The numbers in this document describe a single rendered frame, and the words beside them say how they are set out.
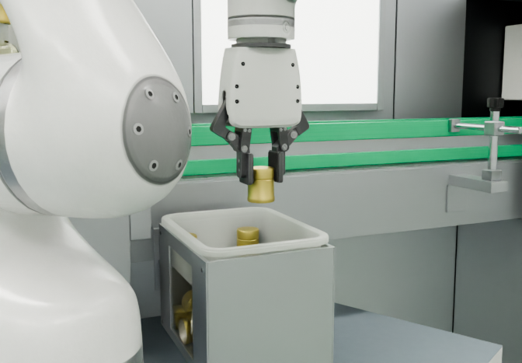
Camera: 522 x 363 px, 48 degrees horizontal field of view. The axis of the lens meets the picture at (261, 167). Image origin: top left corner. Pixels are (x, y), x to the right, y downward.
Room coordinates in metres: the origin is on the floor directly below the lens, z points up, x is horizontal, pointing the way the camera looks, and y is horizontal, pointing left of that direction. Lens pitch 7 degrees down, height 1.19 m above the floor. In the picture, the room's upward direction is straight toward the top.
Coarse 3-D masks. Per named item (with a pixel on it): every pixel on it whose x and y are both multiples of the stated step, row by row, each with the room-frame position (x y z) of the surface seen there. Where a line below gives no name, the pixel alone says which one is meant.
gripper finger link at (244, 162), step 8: (232, 136) 0.72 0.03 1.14; (232, 144) 0.72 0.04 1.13; (240, 152) 0.73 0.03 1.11; (248, 152) 0.73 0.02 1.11; (240, 160) 0.73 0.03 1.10; (248, 160) 0.73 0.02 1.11; (240, 168) 0.73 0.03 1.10; (248, 168) 0.73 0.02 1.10; (240, 176) 0.73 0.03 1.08; (248, 176) 0.73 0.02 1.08; (248, 184) 0.73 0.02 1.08
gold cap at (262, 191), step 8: (256, 168) 0.74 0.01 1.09; (264, 168) 0.74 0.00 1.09; (272, 168) 0.74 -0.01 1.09; (256, 176) 0.73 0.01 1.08; (264, 176) 0.73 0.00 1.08; (272, 176) 0.74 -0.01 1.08; (256, 184) 0.73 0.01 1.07; (264, 184) 0.73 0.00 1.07; (272, 184) 0.74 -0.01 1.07; (248, 192) 0.74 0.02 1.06; (256, 192) 0.73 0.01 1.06; (264, 192) 0.73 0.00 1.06; (272, 192) 0.74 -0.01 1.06; (248, 200) 0.74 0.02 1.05; (256, 200) 0.73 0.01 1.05; (264, 200) 0.73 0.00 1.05; (272, 200) 0.74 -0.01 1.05
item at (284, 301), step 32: (160, 224) 0.84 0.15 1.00; (160, 256) 0.84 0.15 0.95; (192, 256) 0.69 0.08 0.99; (256, 256) 0.67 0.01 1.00; (288, 256) 0.69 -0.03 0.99; (320, 256) 0.71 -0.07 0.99; (160, 288) 0.85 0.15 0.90; (192, 288) 0.70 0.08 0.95; (224, 288) 0.66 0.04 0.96; (256, 288) 0.67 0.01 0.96; (288, 288) 0.69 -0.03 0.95; (320, 288) 0.71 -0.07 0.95; (192, 320) 0.71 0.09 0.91; (224, 320) 0.66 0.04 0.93; (256, 320) 0.67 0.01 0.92; (288, 320) 0.69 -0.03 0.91; (320, 320) 0.71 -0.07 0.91; (192, 352) 0.71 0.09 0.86; (224, 352) 0.66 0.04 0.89; (256, 352) 0.67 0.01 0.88; (288, 352) 0.69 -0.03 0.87; (320, 352) 0.71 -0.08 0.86
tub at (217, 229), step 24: (168, 216) 0.84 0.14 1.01; (192, 216) 0.86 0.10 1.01; (216, 216) 0.87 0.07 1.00; (240, 216) 0.89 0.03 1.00; (264, 216) 0.89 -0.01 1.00; (288, 216) 0.84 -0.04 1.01; (192, 240) 0.70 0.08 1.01; (216, 240) 0.87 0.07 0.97; (264, 240) 0.88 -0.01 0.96; (288, 240) 0.81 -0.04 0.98; (312, 240) 0.70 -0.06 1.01
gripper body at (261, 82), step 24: (240, 48) 0.71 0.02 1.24; (264, 48) 0.72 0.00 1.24; (288, 48) 0.74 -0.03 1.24; (240, 72) 0.71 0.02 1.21; (264, 72) 0.72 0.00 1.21; (288, 72) 0.74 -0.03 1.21; (240, 96) 0.71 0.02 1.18; (264, 96) 0.72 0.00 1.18; (288, 96) 0.74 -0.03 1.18; (240, 120) 0.71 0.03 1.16; (264, 120) 0.73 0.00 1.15; (288, 120) 0.74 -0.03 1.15
